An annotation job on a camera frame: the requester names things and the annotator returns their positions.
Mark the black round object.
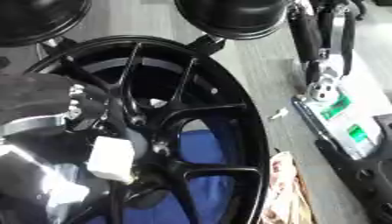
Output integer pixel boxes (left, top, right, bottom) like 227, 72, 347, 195
0, 0, 94, 48
172, 0, 296, 41

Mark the white pin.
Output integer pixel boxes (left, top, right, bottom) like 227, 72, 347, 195
147, 98, 171, 109
268, 107, 291, 121

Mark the black spoked wheel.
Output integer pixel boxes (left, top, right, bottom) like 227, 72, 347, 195
21, 34, 273, 224

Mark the red and white patterned cloth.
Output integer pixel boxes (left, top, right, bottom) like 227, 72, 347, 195
258, 150, 314, 224

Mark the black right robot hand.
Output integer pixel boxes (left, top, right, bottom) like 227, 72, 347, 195
286, 0, 371, 86

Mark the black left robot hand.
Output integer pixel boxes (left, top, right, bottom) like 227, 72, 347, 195
0, 72, 151, 187

